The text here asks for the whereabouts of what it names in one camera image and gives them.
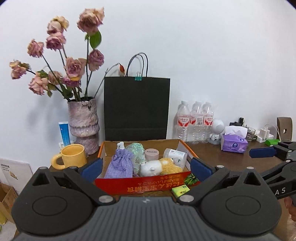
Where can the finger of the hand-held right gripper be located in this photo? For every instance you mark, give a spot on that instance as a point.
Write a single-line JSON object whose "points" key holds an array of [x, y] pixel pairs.
{"points": [[263, 152], [282, 171]]}

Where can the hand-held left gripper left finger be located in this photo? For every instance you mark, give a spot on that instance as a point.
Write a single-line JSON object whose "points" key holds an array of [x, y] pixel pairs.
{"points": [[92, 170]]}

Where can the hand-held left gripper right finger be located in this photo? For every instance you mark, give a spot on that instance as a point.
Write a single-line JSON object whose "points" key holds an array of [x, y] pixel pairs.
{"points": [[201, 170]]}

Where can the clear container with white label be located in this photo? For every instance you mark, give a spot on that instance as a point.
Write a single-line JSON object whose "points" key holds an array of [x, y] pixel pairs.
{"points": [[173, 155]]}

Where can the small white bottle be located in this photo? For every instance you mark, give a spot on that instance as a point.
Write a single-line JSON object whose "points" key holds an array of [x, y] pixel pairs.
{"points": [[120, 146]]}

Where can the white and yellow plush toy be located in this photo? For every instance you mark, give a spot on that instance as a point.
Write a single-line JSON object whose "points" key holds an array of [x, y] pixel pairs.
{"points": [[152, 168]]}

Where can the iridescent green organza bag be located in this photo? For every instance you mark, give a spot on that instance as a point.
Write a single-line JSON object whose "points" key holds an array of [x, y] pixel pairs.
{"points": [[136, 149]]}

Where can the red cardboard box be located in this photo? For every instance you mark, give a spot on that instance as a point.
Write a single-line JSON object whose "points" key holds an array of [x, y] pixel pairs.
{"points": [[138, 186]]}

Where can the pink cylindrical jar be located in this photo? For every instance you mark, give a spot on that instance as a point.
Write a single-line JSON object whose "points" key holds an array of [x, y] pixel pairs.
{"points": [[152, 154]]}

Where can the brown wooden desktop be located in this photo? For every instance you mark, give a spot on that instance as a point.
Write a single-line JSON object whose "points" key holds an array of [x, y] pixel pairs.
{"points": [[231, 160]]}

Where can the person's right hand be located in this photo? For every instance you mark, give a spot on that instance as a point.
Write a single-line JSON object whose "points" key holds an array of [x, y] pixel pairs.
{"points": [[291, 208]]}

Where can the bright green wrapper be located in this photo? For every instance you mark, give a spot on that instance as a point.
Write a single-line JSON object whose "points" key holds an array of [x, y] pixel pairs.
{"points": [[271, 142]]}

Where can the clear glass cup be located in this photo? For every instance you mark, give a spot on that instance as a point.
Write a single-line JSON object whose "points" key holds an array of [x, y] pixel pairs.
{"points": [[251, 134]]}

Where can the yellow ceramic mug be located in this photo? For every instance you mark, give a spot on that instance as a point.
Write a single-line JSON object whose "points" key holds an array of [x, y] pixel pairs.
{"points": [[72, 156]]}

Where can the green and yellow packet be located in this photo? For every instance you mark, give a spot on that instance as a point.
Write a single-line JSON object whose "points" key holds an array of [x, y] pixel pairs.
{"points": [[180, 190]]}

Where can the purple tissue pack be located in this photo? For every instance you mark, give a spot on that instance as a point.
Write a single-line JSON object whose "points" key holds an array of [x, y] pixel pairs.
{"points": [[233, 144]]}

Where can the brown cardboard piece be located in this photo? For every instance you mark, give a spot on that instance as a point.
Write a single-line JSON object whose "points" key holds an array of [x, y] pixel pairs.
{"points": [[283, 125]]}

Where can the small black device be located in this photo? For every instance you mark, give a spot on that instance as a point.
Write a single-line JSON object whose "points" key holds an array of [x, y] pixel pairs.
{"points": [[241, 120]]}

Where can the blue and white tube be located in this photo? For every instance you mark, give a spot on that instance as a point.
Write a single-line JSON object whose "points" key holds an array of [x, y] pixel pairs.
{"points": [[64, 134]]}

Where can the white round robot toy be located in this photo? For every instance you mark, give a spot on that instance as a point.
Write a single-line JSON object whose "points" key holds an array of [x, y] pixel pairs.
{"points": [[218, 126]]}

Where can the mottled purple ceramic vase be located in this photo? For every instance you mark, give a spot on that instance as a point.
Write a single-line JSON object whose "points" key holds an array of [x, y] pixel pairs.
{"points": [[83, 122]]}

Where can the black paper bag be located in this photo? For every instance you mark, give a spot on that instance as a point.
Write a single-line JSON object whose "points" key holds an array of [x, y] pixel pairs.
{"points": [[136, 109]]}

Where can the white board with print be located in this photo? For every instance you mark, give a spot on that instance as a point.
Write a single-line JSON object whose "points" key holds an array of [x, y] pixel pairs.
{"points": [[13, 169]]}

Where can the open brown cardboard carton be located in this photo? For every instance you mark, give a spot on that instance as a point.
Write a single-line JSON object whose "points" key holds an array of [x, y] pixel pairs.
{"points": [[7, 199]]}

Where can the green binder clip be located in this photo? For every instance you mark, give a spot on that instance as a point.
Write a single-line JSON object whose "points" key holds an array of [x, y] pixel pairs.
{"points": [[138, 78]]}

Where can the bunch of dried pink roses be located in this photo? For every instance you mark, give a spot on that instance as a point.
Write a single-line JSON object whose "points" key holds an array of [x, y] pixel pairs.
{"points": [[74, 67]]}

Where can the small white wall plug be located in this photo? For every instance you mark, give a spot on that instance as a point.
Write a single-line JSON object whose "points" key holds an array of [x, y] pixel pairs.
{"points": [[61, 145]]}

